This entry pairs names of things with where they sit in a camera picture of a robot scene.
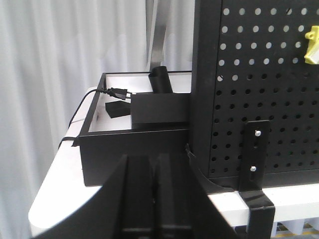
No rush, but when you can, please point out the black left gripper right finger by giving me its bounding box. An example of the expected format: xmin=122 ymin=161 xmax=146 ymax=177
xmin=155 ymin=153 xmax=198 ymax=239

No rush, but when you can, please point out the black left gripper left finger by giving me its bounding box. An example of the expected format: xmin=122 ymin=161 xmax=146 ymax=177
xmin=121 ymin=156 xmax=154 ymax=239

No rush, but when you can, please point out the left black board clamp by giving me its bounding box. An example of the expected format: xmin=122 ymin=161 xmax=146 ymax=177
xmin=236 ymin=120 xmax=275 ymax=239

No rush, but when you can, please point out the black power adapter brick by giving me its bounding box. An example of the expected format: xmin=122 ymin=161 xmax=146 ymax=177
xmin=131 ymin=92 xmax=190 ymax=129

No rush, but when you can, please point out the black open tray box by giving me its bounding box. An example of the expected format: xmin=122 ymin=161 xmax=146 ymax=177
xmin=76 ymin=72 xmax=191 ymax=186

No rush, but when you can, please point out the black tape roll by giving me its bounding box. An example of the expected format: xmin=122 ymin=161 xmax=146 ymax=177
xmin=149 ymin=66 xmax=173 ymax=94

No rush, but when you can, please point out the black perforated pegboard panel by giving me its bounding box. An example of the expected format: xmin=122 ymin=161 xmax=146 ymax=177
xmin=189 ymin=0 xmax=319 ymax=189

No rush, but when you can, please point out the grey metal support pole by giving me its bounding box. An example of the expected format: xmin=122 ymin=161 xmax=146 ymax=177
xmin=146 ymin=0 xmax=171 ymax=71

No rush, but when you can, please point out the grey pleated curtain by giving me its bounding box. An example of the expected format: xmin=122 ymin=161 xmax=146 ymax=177
xmin=0 ymin=0 xmax=197 ymax=239

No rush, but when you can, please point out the black power cable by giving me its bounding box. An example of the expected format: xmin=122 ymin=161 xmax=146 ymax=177
xmin=59 ymin=87 xmax=137 ymax=150

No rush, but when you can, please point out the yellow toggle switch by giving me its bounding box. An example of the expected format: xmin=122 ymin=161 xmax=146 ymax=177
xmin=304 ymin=25 xmax=319 ymax=65

